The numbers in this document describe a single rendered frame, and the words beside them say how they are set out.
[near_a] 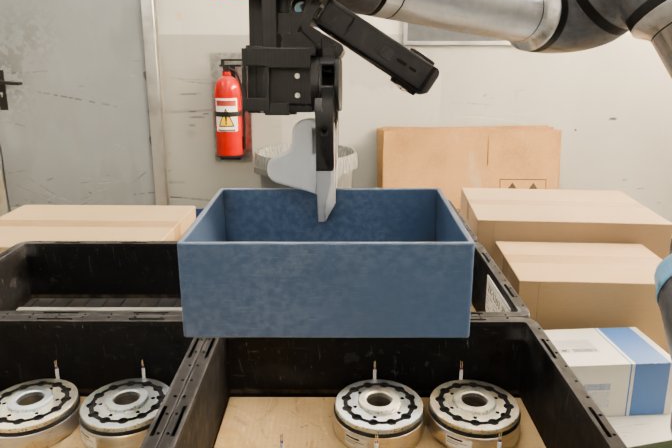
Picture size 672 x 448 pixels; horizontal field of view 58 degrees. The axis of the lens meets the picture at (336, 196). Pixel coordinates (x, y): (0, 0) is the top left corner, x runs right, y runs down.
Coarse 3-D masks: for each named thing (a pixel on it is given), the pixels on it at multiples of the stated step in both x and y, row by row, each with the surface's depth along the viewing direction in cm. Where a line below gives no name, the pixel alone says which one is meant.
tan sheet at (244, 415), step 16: (240, 400) 75; (256, 400) 75; (272, 400) 75; (288, 400) 75; (304, 400) 75; (320, 400) 75; (224, 416) 72; (240, 416) 72; (256, 416) 72; (272, 416) 72; (288, 416) 72; (304, 416) 72; (320, 416) 72; (528, 416) 72; (224, 432) 69; (240, 432) 69; (256, 432) 69; (272, 432) 69; (288, 432) 69; (304, 432) 69; (320, 432) 69; (528, 432) 69
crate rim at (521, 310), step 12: (480, 252) 99; (492, 264) 94; (492, 276) 91; (504, 276) 89; (504, 288) 85; (516, 300) 81; (480, 312) 77; (492, 312) 77; (504, 312) 77; (516, 312) 77; (528, 312) 77
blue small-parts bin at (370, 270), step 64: (256, 192) 54; (384, 192) 54; (192, 256) 41; (256, 256) 41; (320, 256) 40; (384, 256) 40; (448, 256) 40; (192, 320) 42; (256, 320) 42; (320, 320) 42; (384, 320) 42; (448, 320) 42
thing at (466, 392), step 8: (456, 392) 71; (464, 392) 71; (472, 392) 71; (480, 392) 71; (456, 400) 69; (488, 400) 69; (464, 408) 68; (472, 408) 67; (480, 408) 67; (488, 408) 67
